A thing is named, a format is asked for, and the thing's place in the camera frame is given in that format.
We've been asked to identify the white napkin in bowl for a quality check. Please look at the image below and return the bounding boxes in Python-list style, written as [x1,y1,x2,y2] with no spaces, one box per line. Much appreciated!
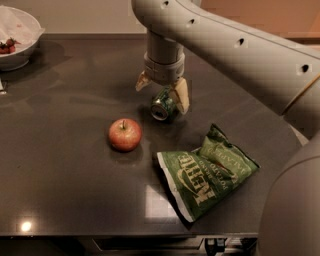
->
[0,6,44,44]

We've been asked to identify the white bowl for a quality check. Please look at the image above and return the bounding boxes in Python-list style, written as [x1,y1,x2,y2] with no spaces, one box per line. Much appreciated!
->
[0,5,46,72]

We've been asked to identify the green soda can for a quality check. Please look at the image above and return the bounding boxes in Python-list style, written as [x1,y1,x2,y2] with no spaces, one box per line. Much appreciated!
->
[150,87,177,121]

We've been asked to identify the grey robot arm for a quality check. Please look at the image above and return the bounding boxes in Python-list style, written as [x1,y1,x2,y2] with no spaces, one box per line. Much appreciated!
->
[131,0,320,256]

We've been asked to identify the red strawberries in bowl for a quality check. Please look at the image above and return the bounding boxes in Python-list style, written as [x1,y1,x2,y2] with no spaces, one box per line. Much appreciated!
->
[0,38,18,54]

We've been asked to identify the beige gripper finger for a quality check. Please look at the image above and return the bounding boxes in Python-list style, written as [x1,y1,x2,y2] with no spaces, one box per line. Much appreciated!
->
[171,78,190,115]
[135,71,151,92]

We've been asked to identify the red apple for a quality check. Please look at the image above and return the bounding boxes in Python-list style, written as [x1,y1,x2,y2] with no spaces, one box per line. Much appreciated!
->
[108,118,142,152]

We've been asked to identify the green potato chip bag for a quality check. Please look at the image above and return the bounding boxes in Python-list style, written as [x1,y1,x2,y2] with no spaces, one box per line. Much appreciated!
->
[157,124,260,223]

